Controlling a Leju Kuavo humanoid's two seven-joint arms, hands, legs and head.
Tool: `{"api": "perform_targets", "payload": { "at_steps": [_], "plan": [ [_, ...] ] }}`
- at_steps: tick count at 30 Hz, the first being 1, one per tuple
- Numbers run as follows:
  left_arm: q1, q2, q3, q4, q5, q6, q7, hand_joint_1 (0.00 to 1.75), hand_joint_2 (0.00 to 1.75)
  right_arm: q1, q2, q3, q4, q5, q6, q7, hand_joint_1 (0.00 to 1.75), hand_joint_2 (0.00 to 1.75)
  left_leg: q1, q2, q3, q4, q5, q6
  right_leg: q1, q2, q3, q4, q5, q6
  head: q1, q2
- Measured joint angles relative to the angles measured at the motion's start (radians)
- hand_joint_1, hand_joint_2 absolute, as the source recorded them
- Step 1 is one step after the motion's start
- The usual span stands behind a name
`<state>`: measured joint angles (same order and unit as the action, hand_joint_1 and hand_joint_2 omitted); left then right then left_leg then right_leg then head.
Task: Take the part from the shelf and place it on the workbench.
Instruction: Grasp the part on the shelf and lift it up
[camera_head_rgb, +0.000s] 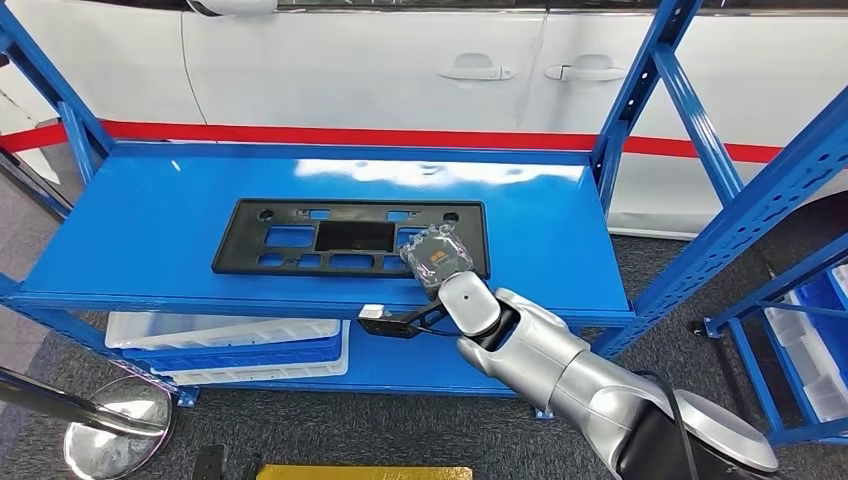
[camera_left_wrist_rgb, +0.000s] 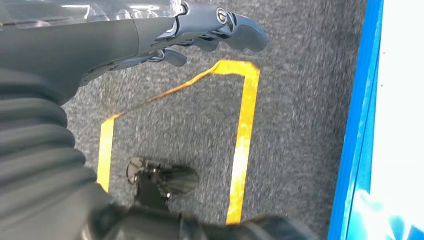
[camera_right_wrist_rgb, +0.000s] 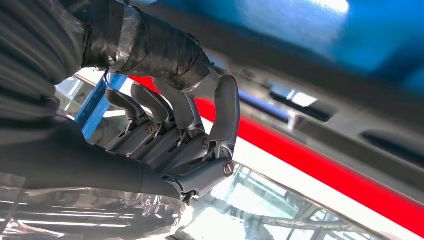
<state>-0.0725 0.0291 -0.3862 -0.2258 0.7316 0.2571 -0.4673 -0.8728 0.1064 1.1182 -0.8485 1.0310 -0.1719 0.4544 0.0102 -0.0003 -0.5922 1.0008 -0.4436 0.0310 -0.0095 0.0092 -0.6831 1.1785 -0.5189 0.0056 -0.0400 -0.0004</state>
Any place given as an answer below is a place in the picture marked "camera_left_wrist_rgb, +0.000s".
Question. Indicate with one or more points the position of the blue metal shelf rack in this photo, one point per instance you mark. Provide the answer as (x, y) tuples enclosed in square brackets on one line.
[(357, 99)]

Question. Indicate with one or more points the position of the yellow floor tape square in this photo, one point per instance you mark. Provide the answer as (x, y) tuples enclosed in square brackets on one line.
[(243, 132)]

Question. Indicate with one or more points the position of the black robot foot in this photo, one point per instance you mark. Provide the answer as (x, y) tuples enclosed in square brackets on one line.
[(155, 185)]

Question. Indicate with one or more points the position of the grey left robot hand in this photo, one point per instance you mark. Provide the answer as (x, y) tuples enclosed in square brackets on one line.
[(82, 43)]

